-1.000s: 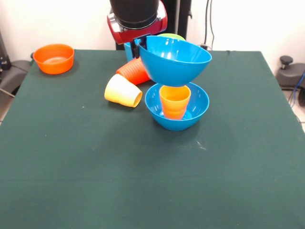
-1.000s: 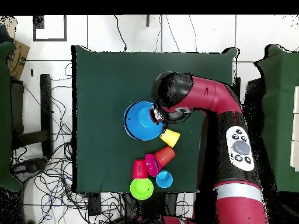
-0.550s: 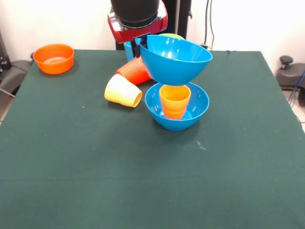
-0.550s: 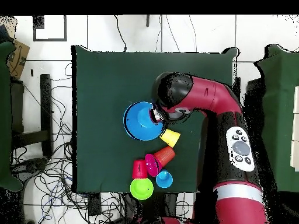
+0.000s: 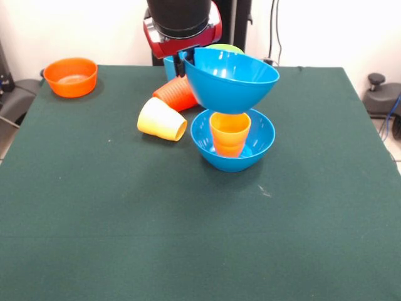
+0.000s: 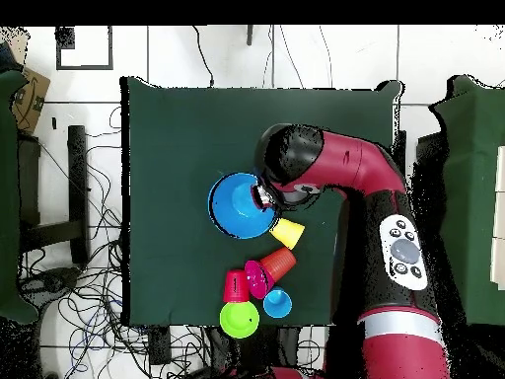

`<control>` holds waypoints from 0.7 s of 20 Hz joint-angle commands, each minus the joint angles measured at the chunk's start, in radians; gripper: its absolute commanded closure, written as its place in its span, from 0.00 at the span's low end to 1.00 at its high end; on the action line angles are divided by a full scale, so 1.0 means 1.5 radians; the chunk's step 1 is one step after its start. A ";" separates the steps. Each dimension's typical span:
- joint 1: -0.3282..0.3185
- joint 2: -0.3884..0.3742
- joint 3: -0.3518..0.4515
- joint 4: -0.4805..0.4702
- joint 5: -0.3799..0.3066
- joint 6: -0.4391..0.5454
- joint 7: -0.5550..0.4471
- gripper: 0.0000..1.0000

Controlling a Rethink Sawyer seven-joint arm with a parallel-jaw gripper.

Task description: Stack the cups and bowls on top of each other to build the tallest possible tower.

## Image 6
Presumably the large blue bowl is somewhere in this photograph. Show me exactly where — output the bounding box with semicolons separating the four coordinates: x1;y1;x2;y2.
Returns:
206;172;278;241

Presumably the yellow cup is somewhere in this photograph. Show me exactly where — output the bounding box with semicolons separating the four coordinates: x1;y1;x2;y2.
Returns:
268;217;306;251

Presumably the pink bowl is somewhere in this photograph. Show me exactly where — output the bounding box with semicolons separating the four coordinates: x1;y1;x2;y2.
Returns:
244;259;276;300

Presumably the red cup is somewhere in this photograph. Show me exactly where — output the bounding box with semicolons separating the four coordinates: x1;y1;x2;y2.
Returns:
222;268;251;304

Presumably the green bowl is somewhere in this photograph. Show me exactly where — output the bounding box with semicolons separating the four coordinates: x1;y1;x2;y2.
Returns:
219;301;261;340

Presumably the orange cup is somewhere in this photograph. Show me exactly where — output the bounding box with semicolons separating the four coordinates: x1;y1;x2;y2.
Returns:
258;246;298;282

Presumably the dark green tablecloth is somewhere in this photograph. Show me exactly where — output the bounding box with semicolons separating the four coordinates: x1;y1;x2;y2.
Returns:
119;75;403;330

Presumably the blue cup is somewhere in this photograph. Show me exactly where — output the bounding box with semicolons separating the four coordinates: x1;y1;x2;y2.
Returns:
262;286;294;320

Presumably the black metal stand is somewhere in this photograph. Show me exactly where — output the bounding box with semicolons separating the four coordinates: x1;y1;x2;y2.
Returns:
394;128;449;222
17;124;90;265

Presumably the black power strip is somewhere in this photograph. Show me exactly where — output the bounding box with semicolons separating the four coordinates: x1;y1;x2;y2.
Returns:
148;326;174;367

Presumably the green cloth side table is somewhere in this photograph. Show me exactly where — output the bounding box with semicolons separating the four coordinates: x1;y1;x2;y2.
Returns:
0;69;38;325
429;74;505;327

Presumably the white box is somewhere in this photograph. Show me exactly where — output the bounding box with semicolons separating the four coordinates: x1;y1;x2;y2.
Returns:
489;144;505;291

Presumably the cardboard box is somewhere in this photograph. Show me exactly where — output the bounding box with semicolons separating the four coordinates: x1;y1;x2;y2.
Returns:
10;65;51;136

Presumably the black cable with plug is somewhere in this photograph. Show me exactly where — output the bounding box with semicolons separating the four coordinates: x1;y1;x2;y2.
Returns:
191;25;216;89

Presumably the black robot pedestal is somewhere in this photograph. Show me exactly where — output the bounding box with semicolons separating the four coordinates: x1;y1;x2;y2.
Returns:
204;325;303;372

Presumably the black square floor frame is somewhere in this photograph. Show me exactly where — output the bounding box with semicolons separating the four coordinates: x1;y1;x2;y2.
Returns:
55;25;114;71

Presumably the grey pedestal foot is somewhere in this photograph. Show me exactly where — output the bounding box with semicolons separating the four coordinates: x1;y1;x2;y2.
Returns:
19;266;82;303

